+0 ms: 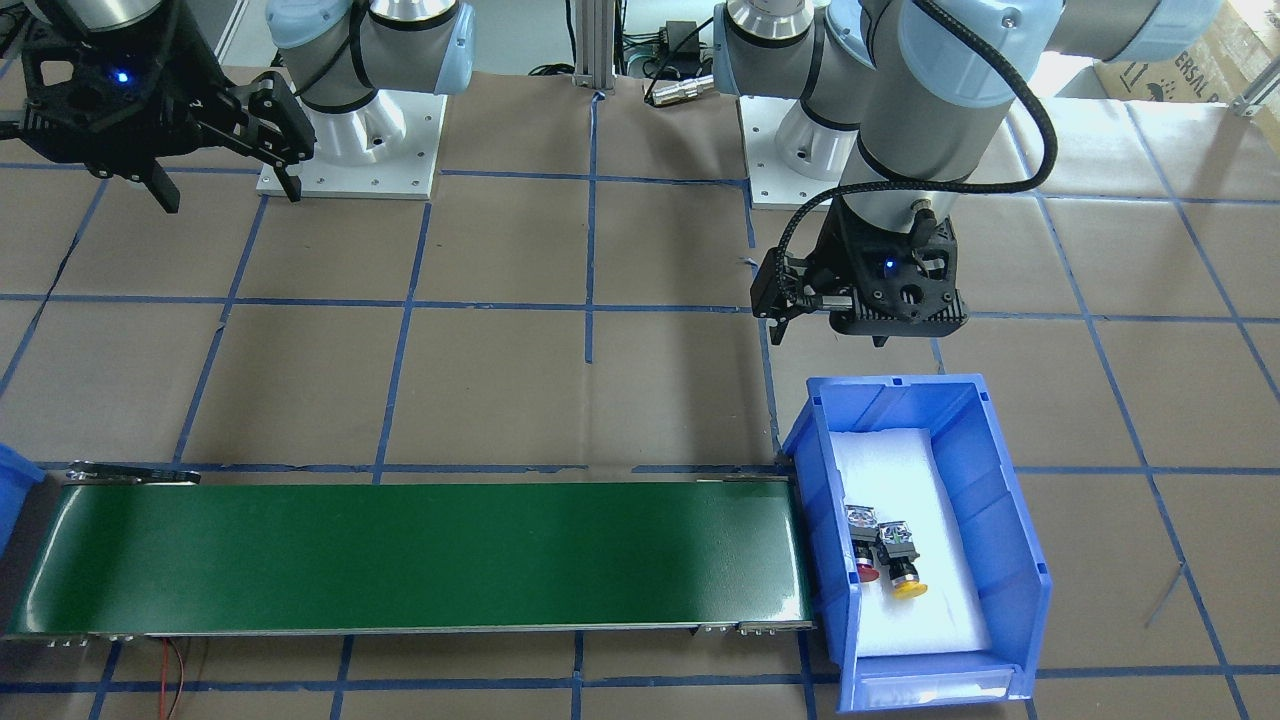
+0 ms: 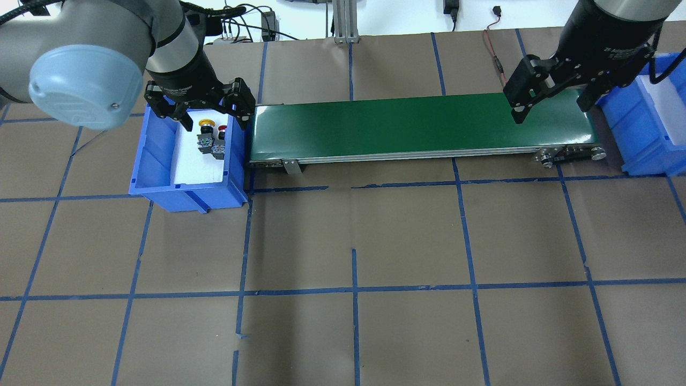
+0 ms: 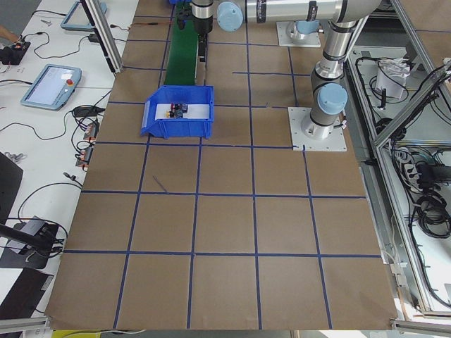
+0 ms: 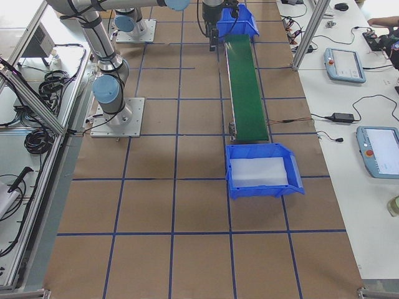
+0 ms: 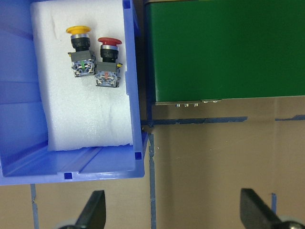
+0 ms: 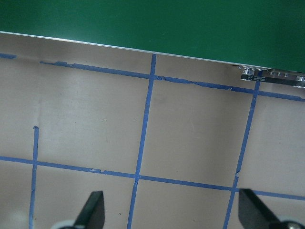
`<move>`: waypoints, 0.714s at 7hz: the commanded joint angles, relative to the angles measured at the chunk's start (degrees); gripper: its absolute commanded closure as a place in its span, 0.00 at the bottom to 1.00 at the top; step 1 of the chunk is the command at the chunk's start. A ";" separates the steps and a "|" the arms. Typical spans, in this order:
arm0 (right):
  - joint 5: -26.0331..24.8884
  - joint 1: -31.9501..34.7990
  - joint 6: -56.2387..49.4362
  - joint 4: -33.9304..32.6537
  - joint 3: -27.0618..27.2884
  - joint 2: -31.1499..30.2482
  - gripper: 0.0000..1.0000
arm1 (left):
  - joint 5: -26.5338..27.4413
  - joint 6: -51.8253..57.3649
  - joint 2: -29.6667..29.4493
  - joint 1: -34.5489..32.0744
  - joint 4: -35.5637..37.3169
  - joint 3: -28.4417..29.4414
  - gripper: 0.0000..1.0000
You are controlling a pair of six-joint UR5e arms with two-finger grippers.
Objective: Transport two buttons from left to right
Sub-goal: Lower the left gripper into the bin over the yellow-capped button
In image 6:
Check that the green conveyor belt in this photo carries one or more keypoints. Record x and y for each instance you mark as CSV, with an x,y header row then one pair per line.
x,y
266,35

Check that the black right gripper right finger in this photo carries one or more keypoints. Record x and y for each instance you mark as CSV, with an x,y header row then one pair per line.
x,y
253,213

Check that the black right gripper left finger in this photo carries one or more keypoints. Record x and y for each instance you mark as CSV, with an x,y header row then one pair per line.
x,y
93,212

